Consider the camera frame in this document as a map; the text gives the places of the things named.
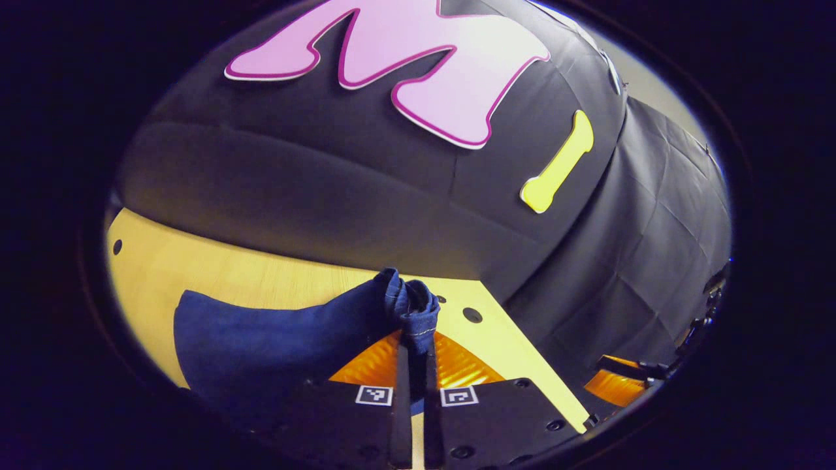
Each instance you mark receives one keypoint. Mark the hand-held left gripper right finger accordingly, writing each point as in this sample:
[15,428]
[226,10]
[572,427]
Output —
[432,418]

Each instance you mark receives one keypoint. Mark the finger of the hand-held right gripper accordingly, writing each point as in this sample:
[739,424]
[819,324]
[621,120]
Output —
[614,386]

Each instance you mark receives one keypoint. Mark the black backdrop cloth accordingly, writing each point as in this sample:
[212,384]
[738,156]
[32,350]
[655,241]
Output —
[326,189]

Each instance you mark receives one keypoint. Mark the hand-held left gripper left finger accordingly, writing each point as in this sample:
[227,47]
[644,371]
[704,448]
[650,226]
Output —
[401,418]

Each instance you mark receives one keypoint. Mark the blue denim jeans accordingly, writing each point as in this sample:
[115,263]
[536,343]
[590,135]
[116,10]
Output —
[261,339]

